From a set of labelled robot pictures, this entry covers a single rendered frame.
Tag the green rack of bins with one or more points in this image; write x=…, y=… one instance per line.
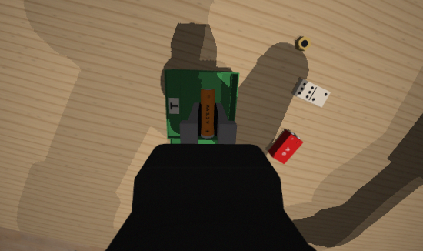
x=183, y=88

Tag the white domino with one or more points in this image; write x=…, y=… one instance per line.
x=311, y=93

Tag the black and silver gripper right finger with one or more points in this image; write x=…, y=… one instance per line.
x=224, y=130

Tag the brass hex nut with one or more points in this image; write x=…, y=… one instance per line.
x=302, y=43

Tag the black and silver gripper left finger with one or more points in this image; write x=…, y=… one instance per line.
x=190, y=129

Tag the orange aa battery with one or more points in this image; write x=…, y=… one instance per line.
x=208, y=104

